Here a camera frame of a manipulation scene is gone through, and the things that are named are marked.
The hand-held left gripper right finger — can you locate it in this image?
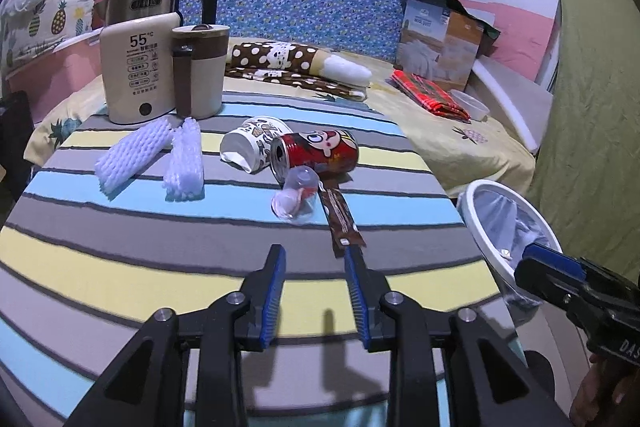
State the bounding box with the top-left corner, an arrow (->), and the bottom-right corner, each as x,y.
342,246 -> 571,427

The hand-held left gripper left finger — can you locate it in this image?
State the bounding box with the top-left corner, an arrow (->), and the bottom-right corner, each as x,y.
65,244 -> 288,427

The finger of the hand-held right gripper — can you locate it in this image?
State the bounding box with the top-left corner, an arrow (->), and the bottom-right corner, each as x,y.
525,243 -> 586,280
515,257 -> 583,310

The clear plastic bin liner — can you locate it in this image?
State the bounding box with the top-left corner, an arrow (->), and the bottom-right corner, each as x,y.
467,189 -> 553,323

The white round trash bin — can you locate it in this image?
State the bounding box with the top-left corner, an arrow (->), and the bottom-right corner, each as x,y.
456,180 -> 565,325

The brown snack wrapper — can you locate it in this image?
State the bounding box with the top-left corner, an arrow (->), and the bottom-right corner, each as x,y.
319,187 -> 366,253

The person's right hand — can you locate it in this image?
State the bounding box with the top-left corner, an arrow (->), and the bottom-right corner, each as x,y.
570,357 -> 640,427

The clear plastic cup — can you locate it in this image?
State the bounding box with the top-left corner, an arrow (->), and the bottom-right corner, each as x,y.
271,167 -> 321,225

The striped tablecloth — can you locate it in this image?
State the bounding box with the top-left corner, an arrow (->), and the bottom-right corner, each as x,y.
0,89 -> 516,427

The red drink can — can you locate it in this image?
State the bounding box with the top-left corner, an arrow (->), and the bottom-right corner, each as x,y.
270,129 -> 360,185

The patterned paper cup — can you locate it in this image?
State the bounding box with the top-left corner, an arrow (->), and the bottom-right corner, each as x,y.
220,116 -> 293,174

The white foam net sleeve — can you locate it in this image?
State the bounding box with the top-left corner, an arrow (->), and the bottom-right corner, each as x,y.
94,117 -> 183,200
163,117 -> 206,202

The yellow bed sheet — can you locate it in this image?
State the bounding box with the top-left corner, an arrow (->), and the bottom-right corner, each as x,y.
25,39 -> 538,198

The clear plastic bowl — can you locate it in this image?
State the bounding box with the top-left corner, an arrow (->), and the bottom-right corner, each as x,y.
449,89 -> 491,122

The green curtain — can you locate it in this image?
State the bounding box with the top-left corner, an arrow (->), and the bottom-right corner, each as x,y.
527,0 -> 640,278

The red plaid cloth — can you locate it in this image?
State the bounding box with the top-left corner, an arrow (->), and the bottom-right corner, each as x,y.
386,69 -> 473,122

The brown polka-dot folded blanket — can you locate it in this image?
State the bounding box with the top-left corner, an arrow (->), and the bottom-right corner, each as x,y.
224,64 -> 368,102

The brown and cream jug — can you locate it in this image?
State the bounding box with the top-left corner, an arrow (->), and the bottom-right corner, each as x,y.
171,23 -> 230,118

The brown polka-dot bolster pillow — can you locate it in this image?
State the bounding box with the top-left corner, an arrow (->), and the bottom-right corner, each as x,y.
227,41 -> 373,88

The bedding package box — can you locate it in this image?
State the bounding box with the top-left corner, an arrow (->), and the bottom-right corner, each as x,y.
396,0 -> 485,92

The cream water warmer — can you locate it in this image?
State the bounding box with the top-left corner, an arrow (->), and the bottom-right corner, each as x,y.
99,12 -> 185,125

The black suitcase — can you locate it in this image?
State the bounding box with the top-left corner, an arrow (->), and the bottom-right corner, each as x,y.
0,91 -> 33,178

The pink cloth cover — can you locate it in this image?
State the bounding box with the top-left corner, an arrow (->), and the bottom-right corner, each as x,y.
5,32 -> 106,128

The pineapple print bedding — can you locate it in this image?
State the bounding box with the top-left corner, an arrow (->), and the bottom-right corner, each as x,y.
0,0 -> 113,72

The white bed side rail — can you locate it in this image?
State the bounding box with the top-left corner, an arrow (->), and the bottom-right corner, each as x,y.
472,57 -> 553,152

